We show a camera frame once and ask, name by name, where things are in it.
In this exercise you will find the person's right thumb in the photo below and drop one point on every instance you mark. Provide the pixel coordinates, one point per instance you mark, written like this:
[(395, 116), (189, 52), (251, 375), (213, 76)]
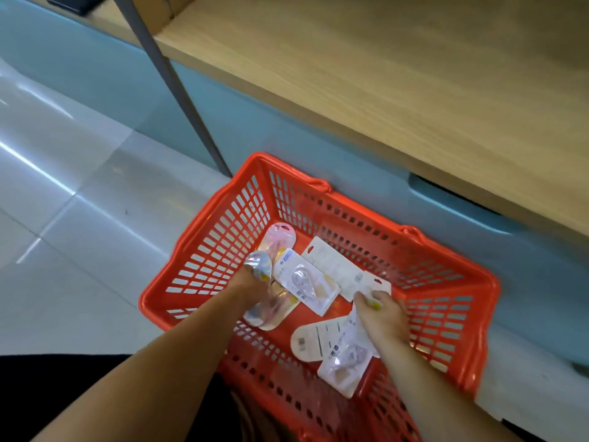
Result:
[(360, 304)]

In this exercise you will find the person's right forearm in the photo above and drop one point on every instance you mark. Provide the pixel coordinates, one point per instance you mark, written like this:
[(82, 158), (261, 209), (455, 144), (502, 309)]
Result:
[(437, 400)]

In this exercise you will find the pile of small product packets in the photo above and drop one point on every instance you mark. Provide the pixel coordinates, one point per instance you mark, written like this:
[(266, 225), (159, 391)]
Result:
[(303, 285)]

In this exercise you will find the long white-backed blister pack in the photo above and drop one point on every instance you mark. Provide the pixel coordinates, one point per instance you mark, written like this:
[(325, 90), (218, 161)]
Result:
[(333, 264)]

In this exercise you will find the clear yellow-print blister pack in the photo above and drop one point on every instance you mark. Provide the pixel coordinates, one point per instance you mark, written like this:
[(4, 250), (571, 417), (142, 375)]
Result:
[(260, 264)]

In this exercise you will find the brown cardboard box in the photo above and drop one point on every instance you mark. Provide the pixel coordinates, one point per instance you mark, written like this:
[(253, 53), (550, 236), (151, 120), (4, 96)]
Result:
[(158, 9)]

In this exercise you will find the red plastic shopping basket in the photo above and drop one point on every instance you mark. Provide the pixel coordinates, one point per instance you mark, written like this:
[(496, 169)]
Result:
[(428, 289)]

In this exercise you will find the person's left forearm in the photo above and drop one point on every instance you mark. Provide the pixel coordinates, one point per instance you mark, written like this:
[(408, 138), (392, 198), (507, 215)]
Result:
[(152, 377)]

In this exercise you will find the person's left hand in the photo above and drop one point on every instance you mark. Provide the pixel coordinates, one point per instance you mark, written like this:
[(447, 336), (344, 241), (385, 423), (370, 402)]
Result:
[(246, 292)]

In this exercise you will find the person's right hand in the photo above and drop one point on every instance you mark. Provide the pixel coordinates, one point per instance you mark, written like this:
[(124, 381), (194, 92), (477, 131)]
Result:
[(384, 322)]

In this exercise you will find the grey metal shelf post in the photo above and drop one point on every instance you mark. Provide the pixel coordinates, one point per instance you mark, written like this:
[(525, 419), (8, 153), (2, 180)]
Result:
[(177, 82)]

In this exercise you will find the teal shelf base cabinet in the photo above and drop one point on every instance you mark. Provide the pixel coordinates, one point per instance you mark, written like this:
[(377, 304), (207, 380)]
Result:
[(285, 133)]

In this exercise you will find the black flat object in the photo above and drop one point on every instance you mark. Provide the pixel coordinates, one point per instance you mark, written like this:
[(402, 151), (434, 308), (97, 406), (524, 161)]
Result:
[(73, 2)]

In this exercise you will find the person's left fingers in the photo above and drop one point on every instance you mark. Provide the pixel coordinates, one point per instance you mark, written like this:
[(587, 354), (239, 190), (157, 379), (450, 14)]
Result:
[(252, 273)]

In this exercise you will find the light wooden shelf board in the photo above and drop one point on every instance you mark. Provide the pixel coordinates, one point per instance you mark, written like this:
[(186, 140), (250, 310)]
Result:
[(414, 78)]

